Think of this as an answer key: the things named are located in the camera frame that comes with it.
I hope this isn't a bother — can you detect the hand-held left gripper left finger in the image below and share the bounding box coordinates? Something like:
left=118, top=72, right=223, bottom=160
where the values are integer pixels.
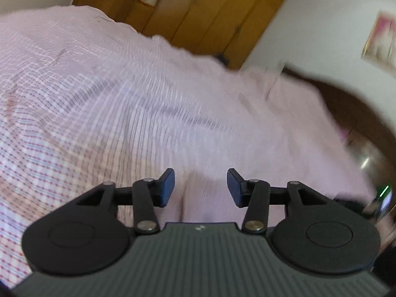
left=76, top=168, right=176, bottom=235

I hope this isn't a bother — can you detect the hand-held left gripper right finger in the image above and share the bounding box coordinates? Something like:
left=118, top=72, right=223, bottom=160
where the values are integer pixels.
left=227, top=168, right=328, bottom=233

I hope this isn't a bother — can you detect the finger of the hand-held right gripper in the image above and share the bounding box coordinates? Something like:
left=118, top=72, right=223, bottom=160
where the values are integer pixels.
left=335, top=198, right=369, bottom=214

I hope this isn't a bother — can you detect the dark wooden headboard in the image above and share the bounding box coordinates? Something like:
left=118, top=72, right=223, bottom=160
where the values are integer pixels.
left=282, top=65, right=396, bottom=192

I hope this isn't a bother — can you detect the pink checked bed sheet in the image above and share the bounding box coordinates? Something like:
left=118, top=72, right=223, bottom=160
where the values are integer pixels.
left=0, top=5, right=236, bottom=288

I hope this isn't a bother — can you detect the wooden wardrobe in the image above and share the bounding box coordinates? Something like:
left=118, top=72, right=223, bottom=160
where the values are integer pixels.
left=71, top=0, right=293, bottom=70

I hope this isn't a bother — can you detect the framed wall picture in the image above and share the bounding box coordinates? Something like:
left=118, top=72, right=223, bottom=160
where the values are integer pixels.
left=361, top=11, right=396, bottom=78

